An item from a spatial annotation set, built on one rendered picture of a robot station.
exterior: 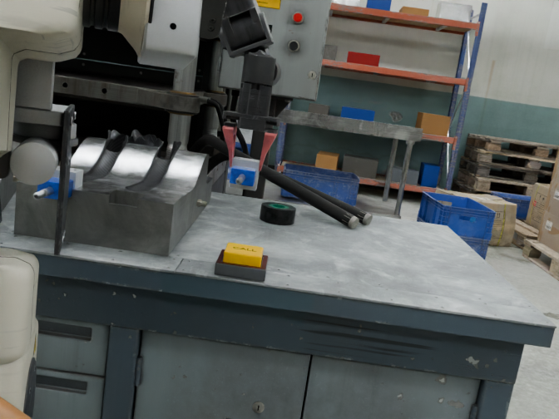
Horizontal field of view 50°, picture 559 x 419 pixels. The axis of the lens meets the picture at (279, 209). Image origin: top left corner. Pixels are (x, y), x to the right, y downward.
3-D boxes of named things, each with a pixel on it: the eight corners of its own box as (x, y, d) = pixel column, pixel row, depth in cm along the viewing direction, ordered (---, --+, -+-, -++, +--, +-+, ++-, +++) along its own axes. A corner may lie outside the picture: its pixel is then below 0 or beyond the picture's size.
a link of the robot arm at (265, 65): (242, 46, 105) (274, 51, 105) (249, 50, 112) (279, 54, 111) (237, 86, 106) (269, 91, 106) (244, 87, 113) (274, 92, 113)
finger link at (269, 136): (234, 165, 115) (241, 115, 113) (272, 170, 115) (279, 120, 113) (230, 169, 108) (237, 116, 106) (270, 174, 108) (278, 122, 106)
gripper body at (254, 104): (225, 120, 113) (230, 80, 112) (279, 128, 113) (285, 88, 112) (221, 121, 107) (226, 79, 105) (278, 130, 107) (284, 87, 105)
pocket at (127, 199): (137, 220, 100) (139, 199, 99) (106, 216, 100) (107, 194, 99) (144, 214, 104) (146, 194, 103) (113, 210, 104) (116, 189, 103)
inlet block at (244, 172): (251, 199, 102) (255, 167, 101) (222, 194, 102) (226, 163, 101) (256, 188, 115) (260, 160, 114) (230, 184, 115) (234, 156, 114)
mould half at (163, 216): (168, 256, 101) (176, 176, 98) (13, 234, 101) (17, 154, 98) (210, 201, 150) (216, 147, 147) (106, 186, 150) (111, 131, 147)
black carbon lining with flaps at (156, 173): (145, 204, 105) (150, 150, 103) (53, 190, 105) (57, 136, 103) (182, 175, 139) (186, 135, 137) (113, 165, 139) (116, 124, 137)
